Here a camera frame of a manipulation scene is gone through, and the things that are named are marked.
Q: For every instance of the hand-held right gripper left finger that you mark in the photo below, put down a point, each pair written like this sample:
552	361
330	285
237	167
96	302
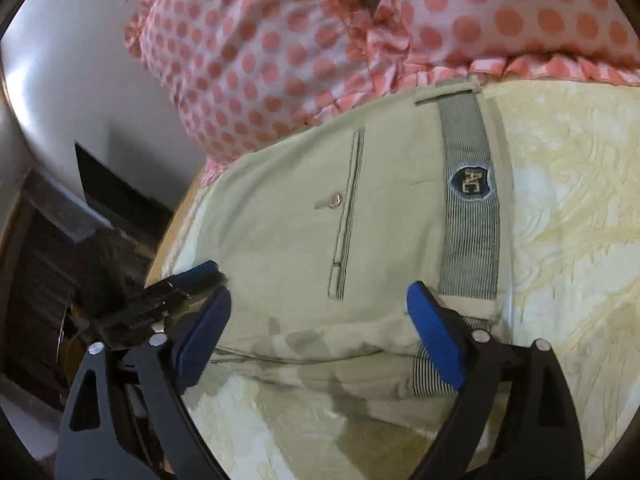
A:
202	337

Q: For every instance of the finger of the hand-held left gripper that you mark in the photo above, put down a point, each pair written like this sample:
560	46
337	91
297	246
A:
199	273

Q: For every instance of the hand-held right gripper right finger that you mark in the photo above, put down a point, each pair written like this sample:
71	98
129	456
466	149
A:
436	337

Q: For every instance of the khaki pants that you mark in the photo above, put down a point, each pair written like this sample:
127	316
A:
395	210

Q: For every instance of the dark wooden furniture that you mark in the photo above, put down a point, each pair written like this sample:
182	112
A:
40	280

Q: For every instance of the black flat panel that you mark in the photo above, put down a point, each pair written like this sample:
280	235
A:
117	190

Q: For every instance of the yellow patterned bedsheet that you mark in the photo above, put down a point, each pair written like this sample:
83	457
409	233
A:
575	220

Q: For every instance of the small-dotted pink pillow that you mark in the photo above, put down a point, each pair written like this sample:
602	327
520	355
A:
250	55

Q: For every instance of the large-dotted pink pillow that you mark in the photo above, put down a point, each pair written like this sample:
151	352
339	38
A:
515	10

